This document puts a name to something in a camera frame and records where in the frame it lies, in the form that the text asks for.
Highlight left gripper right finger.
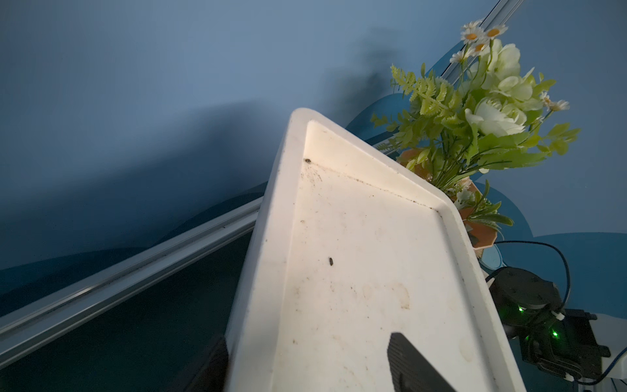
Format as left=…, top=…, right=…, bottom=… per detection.
left=386, top=333, right=455, bottom=392

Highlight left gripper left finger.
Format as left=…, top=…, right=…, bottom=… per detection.
left=183, top=335, right=230, bottom=392

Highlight white drawer cabinet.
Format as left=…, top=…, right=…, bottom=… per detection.
left=225, top=109, right=525, bottom=391

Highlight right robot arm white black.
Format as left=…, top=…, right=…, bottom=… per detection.
left=485, top=265, right=626, bottom=391

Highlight potted artificial flower plant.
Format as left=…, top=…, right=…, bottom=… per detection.
left=371, top=21, right=579, bottom=252

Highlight aluminium frame back rail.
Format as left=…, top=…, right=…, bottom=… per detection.
left=0, top=0, right=525, bottom=371

